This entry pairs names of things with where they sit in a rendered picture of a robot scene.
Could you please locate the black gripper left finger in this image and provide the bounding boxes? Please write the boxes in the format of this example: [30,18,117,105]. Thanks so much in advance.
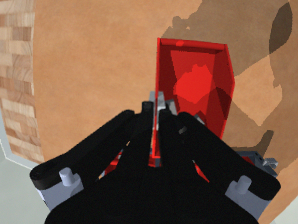
[29,91,155,224]

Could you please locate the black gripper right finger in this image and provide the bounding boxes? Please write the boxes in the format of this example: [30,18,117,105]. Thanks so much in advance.
[156,91,281,224]

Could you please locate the grey metal block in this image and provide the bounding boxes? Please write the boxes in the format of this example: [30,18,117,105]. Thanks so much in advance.
[194,114,205,125]
[165,99,177,115]

